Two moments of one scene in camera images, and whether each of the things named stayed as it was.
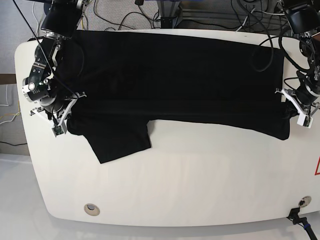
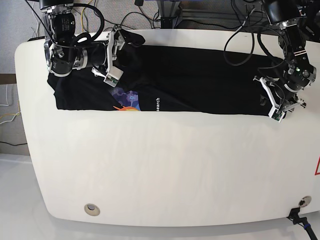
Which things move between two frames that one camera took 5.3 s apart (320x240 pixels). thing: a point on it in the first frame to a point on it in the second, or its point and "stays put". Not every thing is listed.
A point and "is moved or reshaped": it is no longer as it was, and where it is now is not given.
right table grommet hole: (304, 201) stays put
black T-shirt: (121, 79) is moved or reshaped
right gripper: (302, 98) to (282, 102)
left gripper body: (56, 109) to (114, 42)
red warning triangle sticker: (317, 167) stays put
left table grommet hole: (91, 209) stays put
